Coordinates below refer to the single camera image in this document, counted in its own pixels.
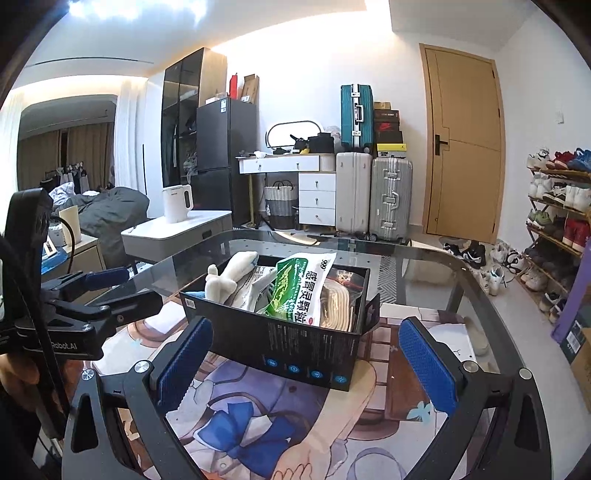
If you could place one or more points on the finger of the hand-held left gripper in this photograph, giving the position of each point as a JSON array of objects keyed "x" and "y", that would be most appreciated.
[
  {"x": 129, "y": 307},
  {"x": 108, "y": 277}
]

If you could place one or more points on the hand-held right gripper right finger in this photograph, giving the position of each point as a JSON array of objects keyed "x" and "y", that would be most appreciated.
[{"x": 427, "y": 364}]

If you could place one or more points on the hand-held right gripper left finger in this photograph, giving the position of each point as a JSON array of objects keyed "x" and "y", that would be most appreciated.
[{"x": 182, "y": 364}]

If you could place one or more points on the white plush toy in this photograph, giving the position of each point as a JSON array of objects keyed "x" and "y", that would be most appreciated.
[{"x": 217, "y": 286}]

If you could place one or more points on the white plastic packet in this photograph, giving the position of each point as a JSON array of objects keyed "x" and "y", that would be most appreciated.
[{"x": 254, "y": 295}]

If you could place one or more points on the black cardboard box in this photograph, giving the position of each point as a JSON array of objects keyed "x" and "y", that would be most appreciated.
[{"x": 300, "y": 350}]

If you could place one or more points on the printed medicine packet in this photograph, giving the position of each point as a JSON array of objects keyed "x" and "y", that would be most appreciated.
[{"x": 300, "y": 295}]

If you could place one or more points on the person's left hand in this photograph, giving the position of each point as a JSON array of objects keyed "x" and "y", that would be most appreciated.
[{"x": 18, "y": 378}]

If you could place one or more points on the beige nightstand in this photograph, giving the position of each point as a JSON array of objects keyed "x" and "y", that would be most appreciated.
[{"x": 87, "y": 258}]

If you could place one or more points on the beige cup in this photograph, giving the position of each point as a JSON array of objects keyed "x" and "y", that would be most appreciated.
[{"x": 69, "y": 226}]

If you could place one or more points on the grey duvet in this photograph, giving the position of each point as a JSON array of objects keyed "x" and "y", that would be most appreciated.
[{"x": 111, "y": 212}]

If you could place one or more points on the white side cabinet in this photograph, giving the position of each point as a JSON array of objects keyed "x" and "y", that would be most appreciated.
[{"x": 184, "y": 235}]

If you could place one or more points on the white electric kettle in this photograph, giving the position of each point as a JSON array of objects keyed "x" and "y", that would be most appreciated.
[{"x": 175, "y": 205}]

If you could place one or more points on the hanging clothes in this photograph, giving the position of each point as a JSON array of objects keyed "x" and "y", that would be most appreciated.
[{"x": 69, "y": 177}]

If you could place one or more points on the pile of loose sneakers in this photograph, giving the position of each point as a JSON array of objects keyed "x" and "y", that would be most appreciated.
[{"x": 475, "y": 256}]

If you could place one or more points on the printed cartoon table mat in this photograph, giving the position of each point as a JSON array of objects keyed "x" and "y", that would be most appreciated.
[{"x": 286, "y": 443}]

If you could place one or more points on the white curtain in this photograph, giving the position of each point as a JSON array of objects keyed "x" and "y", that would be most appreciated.
[{"x": 129, "y": 138}]

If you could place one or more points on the dark green box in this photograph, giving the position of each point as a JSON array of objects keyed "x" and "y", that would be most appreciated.
[{"x": 575, "y": 337}]

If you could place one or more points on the open cardboard box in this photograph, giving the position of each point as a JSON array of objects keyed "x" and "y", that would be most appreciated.
[{"x": 582, "y": 378}]

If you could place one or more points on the silver suitcase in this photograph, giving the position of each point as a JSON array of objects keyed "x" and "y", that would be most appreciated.
[{"x": 390, "y": 198}]

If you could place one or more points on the black refrigerator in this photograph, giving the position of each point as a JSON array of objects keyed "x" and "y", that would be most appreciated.
[{"x": 226, "y": 152}]

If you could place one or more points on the wooden shoe rack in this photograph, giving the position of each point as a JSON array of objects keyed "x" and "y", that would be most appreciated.
[{"x": 554, "y": 240}]

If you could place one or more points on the woven laundry basket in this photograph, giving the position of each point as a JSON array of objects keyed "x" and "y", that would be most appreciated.
[{"x": 279, "y": 203}]

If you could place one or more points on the white suitcase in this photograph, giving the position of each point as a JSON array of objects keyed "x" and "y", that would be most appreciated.
[{"x": 353, "y": 194}]

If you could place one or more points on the black glass wardrobe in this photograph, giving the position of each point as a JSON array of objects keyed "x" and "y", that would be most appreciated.
[{"x": 180, "y": 92}]

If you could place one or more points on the white vanity desk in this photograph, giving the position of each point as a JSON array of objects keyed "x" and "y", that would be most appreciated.
[{"x": 286, "y": 164}]

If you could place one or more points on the shoe rack with shoes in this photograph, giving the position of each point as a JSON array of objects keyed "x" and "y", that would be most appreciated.
[{"x": 563, "y": 194}]

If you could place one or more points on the oval mirror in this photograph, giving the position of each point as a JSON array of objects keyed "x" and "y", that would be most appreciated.
[{"x": 281, "y": 136}]

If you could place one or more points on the red box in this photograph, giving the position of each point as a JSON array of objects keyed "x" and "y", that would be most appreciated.
[{"x": 233, "y": 86}]

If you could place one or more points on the wooden door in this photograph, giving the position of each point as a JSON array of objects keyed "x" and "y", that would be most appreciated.
[{"x": 461, "y": 138}]

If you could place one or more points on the stack of shoe boxes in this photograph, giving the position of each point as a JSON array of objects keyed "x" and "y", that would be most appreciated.
[{"x": 388, "y": 131}]

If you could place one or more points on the flat cardboard carton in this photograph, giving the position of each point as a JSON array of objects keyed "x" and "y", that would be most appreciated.
[{"x": 251, "y": 87}]

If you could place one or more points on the black bag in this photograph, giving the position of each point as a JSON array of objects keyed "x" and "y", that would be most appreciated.
[{"x": 321, "y": 144}]

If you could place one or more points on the teal suitcase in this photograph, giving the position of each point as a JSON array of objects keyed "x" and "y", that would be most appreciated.
[{"x": 356, "y": 115}]

